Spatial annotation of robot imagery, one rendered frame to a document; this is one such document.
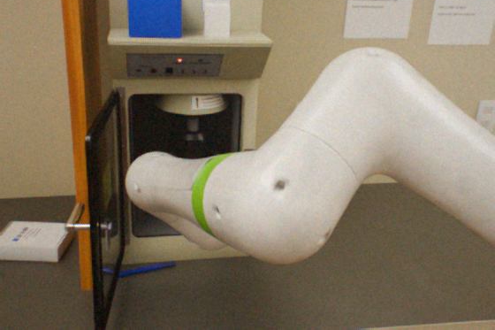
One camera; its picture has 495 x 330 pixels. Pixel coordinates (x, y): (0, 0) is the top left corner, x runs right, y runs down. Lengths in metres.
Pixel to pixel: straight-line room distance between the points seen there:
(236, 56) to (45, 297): 0.67
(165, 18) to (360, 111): 0.58
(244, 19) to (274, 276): 0.61
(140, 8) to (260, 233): 0.63
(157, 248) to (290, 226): 0.87
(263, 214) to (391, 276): 0.92
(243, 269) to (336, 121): 0.84
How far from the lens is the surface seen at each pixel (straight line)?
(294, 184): 0.54
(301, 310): 1.27
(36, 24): 1.65
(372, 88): 0.60
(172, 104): 1.27
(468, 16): 1.92
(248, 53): 1.13
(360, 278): 1.40
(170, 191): 0.79
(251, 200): 0.55
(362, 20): 1.76
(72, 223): 1.04
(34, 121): 1.72
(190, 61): 1.14
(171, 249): 1.39
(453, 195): 0.63
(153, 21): 1.08
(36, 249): 1.44
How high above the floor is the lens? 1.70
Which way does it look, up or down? 21 degrees down
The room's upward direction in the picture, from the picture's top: 3 degrees clockwise
